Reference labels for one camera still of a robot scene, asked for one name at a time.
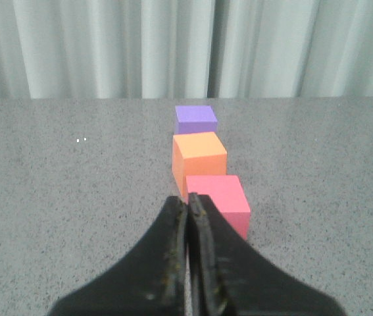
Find grey-green pleated curtain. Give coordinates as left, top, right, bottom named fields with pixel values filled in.
left=0, top=1, right=373, bottom=99

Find orange foam cube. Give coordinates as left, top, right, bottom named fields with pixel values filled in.
left=172, top=132, right=228, bottom=199

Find pink foam cube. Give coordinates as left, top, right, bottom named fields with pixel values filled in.
left=186, top=175, right=251, bottom=240

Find purple foam cube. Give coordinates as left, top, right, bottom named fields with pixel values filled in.
left=174, top=105, right=218, bottom=134

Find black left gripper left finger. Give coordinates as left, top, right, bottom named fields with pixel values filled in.
left=49, top=196, right=187, bottom=315

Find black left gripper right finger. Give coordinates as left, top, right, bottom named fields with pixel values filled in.
left=187, top=193, right=345, bottom=315

